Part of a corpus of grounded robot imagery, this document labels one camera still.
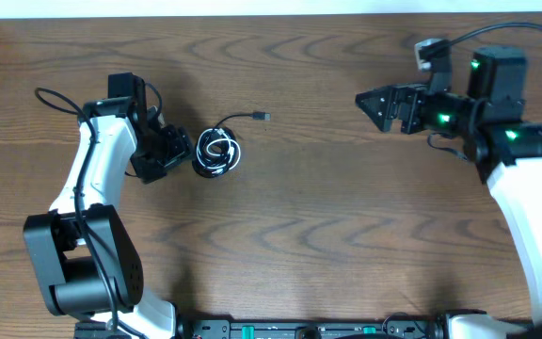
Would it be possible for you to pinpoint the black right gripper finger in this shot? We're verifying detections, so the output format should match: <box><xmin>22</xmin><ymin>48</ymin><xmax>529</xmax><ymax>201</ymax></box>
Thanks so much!
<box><xmin>360</xmin><ymin>101</ymin><xmax>392</xmax><ymax>132</ymax></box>
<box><xmin>355</xmin><ymin>87</ymin><xmax>395</xmax><ymax>105</ymax></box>

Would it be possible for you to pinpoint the white USB cable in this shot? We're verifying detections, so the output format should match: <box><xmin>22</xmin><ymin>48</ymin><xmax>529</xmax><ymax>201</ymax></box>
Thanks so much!
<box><xmin>196</xmin><ymin>129</ymin><xmax>243</xmax><ymax>174</ymax></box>

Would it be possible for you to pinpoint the black USB cable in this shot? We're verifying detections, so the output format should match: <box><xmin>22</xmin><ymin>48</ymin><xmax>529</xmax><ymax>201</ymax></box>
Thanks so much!
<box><xmin>191</xmin><ymin>111</ymin><xmax>271</xmax><ymax>179</ymax></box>

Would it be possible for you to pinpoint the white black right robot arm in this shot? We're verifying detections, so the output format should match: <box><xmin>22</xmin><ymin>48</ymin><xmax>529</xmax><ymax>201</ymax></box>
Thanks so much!
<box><xmin>355</xmin><ymin>40</ymin><xmax>542</xmax><ymax>338</ymax></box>

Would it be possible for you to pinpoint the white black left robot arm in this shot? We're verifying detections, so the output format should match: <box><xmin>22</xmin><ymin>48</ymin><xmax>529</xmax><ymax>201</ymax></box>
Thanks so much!
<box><xmin>23</xmin><ymin>73</ymin><xmax>194</xmax><ymax>338</ymax></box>

